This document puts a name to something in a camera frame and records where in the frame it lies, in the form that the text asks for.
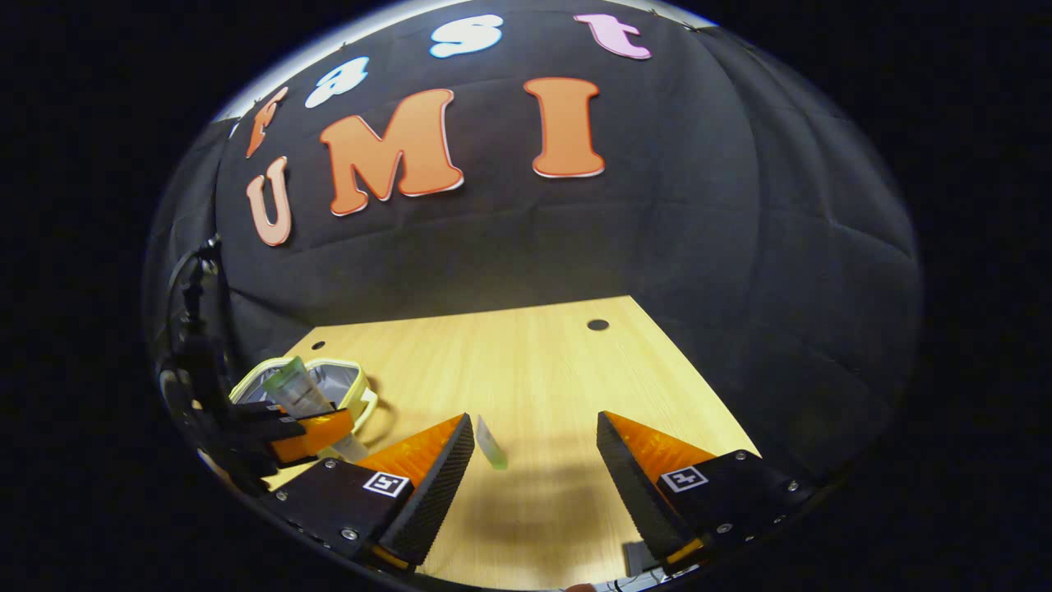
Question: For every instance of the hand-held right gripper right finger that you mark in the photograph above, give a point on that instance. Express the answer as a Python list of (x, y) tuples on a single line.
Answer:
[(633, 485)]

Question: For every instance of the wide green white tube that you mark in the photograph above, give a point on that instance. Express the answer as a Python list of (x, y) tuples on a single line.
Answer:
[(300, 390)]

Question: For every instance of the slim white green tube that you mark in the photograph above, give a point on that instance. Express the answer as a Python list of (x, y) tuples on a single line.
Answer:
[(491, 448)]

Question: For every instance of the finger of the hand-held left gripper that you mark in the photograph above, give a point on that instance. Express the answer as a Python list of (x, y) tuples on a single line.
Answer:
[(316, 432), (267, 421)]

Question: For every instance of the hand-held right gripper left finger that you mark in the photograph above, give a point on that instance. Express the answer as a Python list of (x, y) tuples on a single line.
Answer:
[(440, 485)]

